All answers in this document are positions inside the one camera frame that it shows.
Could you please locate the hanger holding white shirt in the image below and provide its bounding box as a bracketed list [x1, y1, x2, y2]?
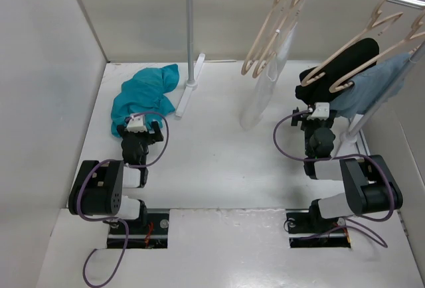
[260, 0, 306, 74]

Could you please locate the teal t shirt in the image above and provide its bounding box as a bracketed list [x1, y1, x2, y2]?
[111, 64, 180, 137]

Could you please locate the white hanging shirt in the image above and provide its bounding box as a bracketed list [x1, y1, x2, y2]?
[240, 23, 298, 130]

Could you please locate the hanger holding blue shirt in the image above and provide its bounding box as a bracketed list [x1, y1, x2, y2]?
[329, 10, 425, 94]

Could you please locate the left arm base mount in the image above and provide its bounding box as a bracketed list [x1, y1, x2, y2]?
[106, 209, 170, 250]

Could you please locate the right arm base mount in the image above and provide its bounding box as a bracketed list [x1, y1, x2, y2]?
[284, 210, 351, 248]

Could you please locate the hanger holding black shirt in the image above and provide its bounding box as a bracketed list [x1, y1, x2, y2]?
[301, 0, 403, 87]

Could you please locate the light blue hanging shirt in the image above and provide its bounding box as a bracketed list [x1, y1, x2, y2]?
[330, 52, 412, 119]

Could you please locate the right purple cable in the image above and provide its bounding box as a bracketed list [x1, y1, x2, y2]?
[273, 108, 396, 249]

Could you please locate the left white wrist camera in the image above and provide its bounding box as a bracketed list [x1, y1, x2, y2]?
[126, 114, 147, 133]

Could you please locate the left rack pole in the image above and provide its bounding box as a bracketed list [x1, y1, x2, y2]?
[186, 0, 194, 78]

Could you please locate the white rack base foot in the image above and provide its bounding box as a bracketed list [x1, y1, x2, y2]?
[175, 53, 206, 118]

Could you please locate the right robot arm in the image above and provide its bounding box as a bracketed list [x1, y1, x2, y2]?
[288, 108, 404, 232]

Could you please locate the beige wooden hanger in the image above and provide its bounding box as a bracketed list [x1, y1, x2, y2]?
[240, 0, 290, 78]

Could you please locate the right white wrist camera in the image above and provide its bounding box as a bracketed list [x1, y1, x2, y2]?
[307, 102, 330, 120]

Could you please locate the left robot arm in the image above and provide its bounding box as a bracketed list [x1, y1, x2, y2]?
[68, 115, 164, 233]

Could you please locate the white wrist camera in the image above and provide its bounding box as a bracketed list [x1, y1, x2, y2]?
[126, 114, 147, 133]
[307, 102, 330, 120]

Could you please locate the black hanging shirt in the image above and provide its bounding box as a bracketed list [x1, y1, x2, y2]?
[295, 38, 379, 105]

